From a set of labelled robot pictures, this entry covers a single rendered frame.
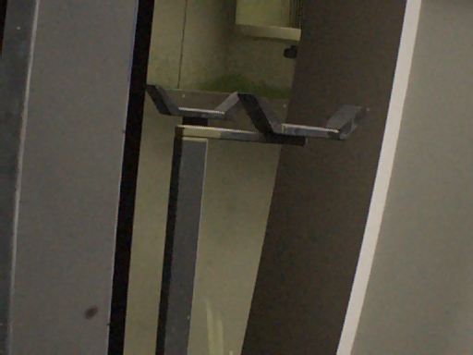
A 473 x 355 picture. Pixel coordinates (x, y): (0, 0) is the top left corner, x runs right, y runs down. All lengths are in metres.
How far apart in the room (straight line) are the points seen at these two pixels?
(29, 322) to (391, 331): 1.25
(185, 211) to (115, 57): 0.59
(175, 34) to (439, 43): 1.17
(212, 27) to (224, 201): 0.49
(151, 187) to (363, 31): 1.31
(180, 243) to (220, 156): 2.52
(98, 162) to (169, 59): 2.00
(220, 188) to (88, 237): 1.91
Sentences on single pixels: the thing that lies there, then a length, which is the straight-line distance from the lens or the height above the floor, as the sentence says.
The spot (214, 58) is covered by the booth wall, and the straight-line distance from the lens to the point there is 3.32.
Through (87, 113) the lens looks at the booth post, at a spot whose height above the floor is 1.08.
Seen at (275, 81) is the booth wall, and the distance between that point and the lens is 3.38.
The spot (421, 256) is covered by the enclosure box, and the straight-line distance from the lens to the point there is 2.39.
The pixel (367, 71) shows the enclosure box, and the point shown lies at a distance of 1.91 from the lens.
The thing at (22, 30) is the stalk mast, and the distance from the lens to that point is 0.76.
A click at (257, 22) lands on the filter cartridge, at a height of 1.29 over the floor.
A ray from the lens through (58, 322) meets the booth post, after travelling 1.30.
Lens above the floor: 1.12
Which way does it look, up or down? 6 degrees down
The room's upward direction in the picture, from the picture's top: 5 degrees clockwise
